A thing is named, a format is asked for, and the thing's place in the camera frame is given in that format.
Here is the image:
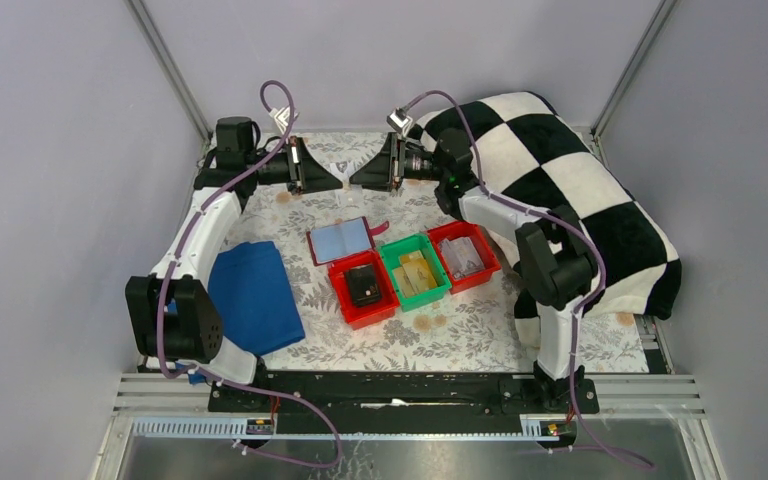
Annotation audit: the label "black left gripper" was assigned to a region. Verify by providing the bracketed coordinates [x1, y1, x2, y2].
[246, 135, 343, 195]

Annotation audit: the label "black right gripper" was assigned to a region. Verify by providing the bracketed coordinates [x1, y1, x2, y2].
[349, 133, 448, 193]

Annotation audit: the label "red leather card holder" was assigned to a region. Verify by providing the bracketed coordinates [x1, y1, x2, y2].
[306, 216, 390, 266]

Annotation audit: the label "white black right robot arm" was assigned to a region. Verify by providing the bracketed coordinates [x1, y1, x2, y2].
[350, 129, 599, 412]

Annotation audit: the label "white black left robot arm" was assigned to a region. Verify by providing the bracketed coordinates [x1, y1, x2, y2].
[125, 116, 342, 411]

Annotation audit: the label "gold cards in green bin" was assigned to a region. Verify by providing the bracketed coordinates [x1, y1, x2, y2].
[392, 250, 438, 298]

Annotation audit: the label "black VIP card stack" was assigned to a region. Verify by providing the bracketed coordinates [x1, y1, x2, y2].
[344, 264, 381, 308]

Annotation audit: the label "white cards in red bin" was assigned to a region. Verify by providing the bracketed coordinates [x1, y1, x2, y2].
[438, 237, 485, 280]

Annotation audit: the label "green plastic bin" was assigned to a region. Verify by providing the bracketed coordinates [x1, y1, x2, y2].
[377, 234, 452, 312]

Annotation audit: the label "left red plastic bin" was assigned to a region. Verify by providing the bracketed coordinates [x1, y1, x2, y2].
[328, 250, 400, 330]

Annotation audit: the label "red plastic bin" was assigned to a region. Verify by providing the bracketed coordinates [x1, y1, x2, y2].
[427, 221, 501, 294]
[328, 250, 400, 330]

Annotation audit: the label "right red plastic bin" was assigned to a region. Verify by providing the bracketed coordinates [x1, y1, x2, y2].
[427, 221, 501, 294]

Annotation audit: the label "blue folded cloth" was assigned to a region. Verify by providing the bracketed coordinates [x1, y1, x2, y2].
[170, 241, 307, 386]

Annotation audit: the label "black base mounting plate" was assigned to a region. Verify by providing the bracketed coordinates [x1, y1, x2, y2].
[208, 371, 600, 435]

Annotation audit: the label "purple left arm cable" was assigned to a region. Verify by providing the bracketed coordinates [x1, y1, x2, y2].
[155, 80, 346, 470]

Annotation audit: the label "aluminium front rail frame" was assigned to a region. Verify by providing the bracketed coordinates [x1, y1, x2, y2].
[93, 373, 726, 479]

